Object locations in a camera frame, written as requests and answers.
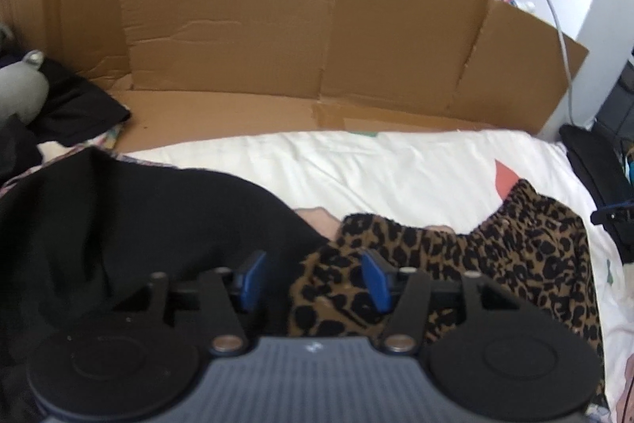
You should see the printed white blanket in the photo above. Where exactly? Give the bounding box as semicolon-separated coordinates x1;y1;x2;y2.
0;126;634;423

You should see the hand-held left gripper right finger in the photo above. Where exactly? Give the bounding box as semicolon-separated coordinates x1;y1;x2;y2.
361;249;521;354

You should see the black bag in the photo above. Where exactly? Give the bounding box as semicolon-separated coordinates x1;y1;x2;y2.
560;123;634;265

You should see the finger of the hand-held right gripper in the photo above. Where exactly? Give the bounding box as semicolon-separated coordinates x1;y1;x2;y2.
591;202;634;226

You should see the dark grey crate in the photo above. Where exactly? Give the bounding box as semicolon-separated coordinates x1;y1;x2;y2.
594;56;634;146

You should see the black garment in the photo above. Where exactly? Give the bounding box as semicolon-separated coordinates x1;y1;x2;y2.
0;145;342;354
32;56;132;146

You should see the leopard print garment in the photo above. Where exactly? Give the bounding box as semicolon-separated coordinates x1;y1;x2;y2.
287;179;607;409

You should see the flattened cardboard sheet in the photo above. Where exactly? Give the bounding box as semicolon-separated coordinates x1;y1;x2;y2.
0;0;590;153

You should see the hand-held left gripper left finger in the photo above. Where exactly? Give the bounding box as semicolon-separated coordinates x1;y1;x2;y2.
111;249;269;357

